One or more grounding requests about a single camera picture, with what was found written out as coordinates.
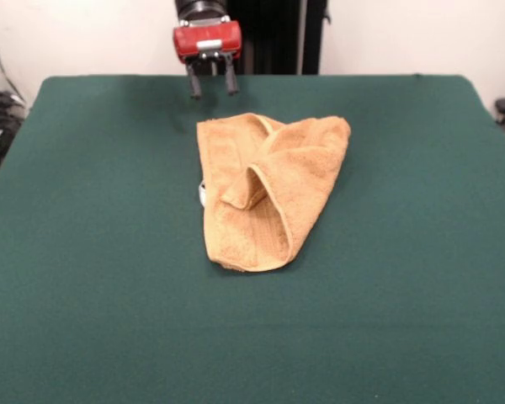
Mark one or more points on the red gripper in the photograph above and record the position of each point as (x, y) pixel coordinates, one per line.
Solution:
(206, 40)

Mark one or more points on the dark green table cloth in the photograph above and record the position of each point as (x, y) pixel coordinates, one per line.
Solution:
(320, 315)

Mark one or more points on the tan terry towel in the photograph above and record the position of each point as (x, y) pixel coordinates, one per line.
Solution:
(303, 168)

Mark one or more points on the black stand frame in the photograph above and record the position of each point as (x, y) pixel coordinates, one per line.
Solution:
(278, 38)

